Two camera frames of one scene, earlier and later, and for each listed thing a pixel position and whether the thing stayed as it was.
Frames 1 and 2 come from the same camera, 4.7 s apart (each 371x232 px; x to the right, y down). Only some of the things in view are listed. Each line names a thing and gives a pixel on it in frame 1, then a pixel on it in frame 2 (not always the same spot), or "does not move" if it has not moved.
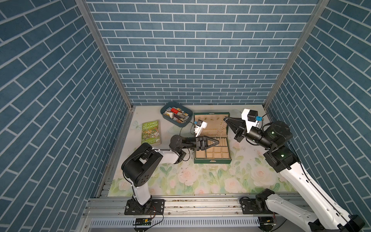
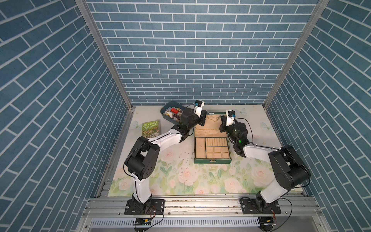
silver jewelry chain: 221,131 to 210,119
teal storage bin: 177,114 does not move
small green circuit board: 143,222 does not move
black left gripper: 200,143 to 201,118
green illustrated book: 151,133 does not move
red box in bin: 175,110 does not move
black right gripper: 241,133 to 223,124
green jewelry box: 217,128 does not move
